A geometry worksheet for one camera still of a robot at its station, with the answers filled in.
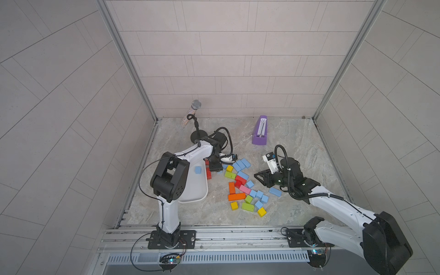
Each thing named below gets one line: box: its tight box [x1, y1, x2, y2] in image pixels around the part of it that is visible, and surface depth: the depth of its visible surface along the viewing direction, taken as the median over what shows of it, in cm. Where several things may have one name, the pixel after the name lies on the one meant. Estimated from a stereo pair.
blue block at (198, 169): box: [194, 166, 203, 175], surface depth 92 cm
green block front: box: [241, 202, 255, 212], surface depth 81 cm
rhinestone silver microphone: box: [181, 99, 202, 127], surface depth 88 cm
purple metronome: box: [251, 115, 268, 146], surface depth 101 cm
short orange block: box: [229, 182, 236, 195], surface depth 88 cm
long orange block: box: [227, 192, 246, 202], surface depth 84 cm
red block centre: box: [234, 174, 247, 190], surface depth 89 cm
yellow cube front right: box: [257, 207, 267, 218], surface depth 79 cm
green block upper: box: [224, 170, 237, 180], surface depth 91 cm
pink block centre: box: [238, 184, 252, 195], surface depth 87 cm
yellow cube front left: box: [230, 201, 239, 211], surface depth 80 cm
